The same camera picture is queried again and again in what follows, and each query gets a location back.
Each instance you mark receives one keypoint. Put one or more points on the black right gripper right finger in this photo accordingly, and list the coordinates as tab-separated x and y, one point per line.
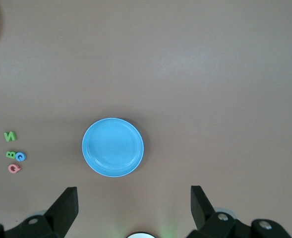
205	213

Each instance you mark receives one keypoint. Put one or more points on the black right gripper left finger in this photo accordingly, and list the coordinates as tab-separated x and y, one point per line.
59	213

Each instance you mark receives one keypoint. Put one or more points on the pink foam letter Q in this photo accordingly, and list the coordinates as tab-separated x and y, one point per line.
11	168

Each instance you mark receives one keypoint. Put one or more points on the blue foam letter C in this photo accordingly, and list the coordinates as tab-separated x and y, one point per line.
17	156

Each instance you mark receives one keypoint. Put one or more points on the green foam letter B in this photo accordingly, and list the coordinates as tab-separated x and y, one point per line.
10	155

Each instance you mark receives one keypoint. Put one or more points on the green foam letter N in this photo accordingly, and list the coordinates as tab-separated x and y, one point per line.
10	136

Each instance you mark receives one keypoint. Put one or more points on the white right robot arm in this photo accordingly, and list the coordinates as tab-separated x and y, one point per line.
140	235

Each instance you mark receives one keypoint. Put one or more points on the blue plate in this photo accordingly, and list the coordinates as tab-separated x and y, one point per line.
113	147

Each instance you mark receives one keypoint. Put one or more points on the brown table mat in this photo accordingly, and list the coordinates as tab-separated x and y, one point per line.
185	74

